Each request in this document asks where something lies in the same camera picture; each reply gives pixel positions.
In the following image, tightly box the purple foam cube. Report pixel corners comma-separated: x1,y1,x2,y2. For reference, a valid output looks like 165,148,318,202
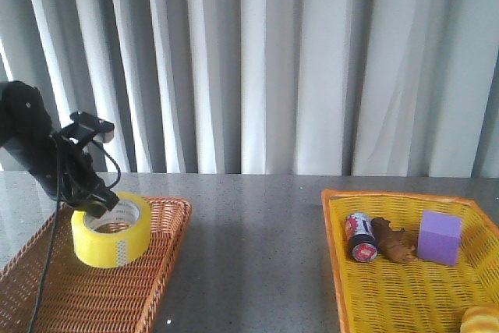
416,211,462,267

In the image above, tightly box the yellow tape roll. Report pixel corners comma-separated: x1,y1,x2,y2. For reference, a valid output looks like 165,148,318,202
71,192,152,268

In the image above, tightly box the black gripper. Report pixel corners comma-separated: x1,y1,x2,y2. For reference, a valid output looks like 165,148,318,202
51,136,119,218

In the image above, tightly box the grey pleated curtain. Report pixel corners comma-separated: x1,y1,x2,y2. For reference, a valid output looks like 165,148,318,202
1,0,498,178

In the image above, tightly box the black cable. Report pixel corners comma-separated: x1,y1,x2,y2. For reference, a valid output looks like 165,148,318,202
25,137,122,333

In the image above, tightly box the brown toy animal figure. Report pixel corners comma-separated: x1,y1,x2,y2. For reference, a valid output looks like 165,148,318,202
371,217,417,264

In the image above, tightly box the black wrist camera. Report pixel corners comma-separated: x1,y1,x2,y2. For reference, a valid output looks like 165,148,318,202
58,111,115,148

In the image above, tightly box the small printed can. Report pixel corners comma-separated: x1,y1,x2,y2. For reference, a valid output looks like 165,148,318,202
344,212,378,263

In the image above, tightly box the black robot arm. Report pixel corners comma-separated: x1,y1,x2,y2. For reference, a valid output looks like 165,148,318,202
1,80,119,218

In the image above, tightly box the yellow plastic basket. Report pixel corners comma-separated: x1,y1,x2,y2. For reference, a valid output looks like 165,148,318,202
321,190,498,332

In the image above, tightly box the brown wicker basket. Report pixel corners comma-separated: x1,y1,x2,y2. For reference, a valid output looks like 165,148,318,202
1,197,192,332

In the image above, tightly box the yellow bread roll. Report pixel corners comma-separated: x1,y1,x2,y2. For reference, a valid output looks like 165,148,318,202
460,304,498,333

